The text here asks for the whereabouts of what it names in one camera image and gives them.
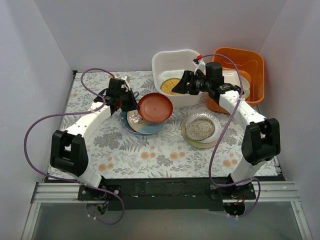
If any pale green plate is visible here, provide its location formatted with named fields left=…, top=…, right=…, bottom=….
left=181, top=117, right=222, bottom=149

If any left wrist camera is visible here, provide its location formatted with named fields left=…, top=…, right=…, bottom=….
left=120, top=75, right=131, bottom=92

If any white plastic bin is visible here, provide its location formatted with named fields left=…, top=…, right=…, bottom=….
left=151, top=49, right=205, bottom=108

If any aluminium rail frame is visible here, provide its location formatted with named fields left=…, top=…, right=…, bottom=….
left=21, top=181, right=312, bottom=240

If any red-brown plate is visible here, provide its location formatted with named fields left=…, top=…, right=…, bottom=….
left=138, top=92, right=174, bottom=123

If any teal embossed plate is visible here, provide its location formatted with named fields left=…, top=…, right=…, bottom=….
left=120, top=111, right=131, bottom=129

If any orange plastic bin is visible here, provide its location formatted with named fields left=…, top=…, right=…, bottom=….
left=212, top=47, right=265, bottom=107

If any grey-blue mug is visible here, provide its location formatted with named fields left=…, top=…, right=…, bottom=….
left=133, top=91, right=139, bottom=98

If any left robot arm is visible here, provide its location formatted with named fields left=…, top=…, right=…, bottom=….
left=50, top=76, right=139, bottom=200

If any white round dish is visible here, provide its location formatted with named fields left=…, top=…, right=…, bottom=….
left=236, top=74, right=251, bottom=99

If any lavender blue plate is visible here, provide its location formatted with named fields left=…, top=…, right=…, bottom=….
left=124, top=126, right=162, bottom=136

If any speckled grey plate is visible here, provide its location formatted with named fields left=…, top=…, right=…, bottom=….
left=185, top=117, right=215, bottom=141

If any cream and blue plate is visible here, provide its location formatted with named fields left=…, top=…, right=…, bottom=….
left=127, top=110, right=166, bottom=133

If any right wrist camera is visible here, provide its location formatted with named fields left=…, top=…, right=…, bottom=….
left=192, top=55, right=206, bottom=75

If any white square dish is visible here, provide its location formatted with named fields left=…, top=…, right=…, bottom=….
left=222, top=70, right=239, bottom=85

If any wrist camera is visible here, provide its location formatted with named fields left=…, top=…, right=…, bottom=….
left=192, top=55, right=206, bottom=75
left=120, top=75, right=131, bottom=92

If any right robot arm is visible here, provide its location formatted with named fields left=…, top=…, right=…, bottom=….
left=172, top=62, right=281, bottom=199

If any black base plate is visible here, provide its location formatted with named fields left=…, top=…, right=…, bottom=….
left=77, top=177, right=257, bottom=211

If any bamboo pattern plate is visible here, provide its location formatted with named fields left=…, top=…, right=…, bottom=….
left=160, top=78, right=181, bottom=95

